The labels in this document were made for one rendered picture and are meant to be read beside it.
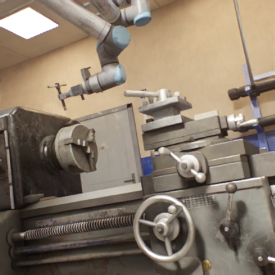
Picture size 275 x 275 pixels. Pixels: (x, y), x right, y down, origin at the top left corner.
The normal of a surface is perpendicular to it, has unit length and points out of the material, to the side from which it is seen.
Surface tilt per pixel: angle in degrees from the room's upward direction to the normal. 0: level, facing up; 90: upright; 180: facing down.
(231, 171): 90
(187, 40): 90
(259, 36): 90
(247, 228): 90
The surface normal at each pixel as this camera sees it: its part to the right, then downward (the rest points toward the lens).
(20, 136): 0.89, -0.21
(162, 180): -0.43, -0.08
